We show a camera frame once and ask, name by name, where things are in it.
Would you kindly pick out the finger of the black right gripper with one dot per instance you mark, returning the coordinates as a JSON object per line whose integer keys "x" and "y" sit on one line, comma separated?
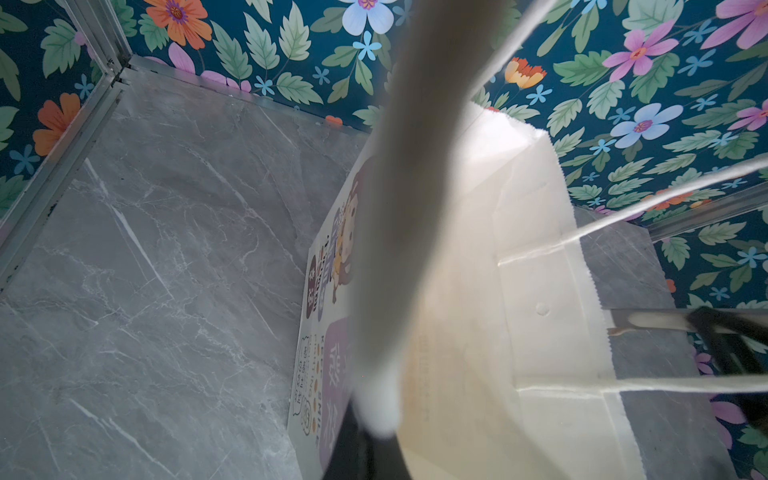
{"x": 725, "y": 334}

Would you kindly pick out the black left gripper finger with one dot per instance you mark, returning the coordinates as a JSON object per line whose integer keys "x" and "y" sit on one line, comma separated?
{"x": 359, "y": 456}

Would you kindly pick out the printed white paper bag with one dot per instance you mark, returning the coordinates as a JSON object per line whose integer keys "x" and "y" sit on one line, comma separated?
{"x": 447, "y": 295}

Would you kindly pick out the aluminium frame corner post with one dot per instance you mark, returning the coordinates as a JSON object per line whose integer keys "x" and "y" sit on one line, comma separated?
{"x": 98, "y": 21}

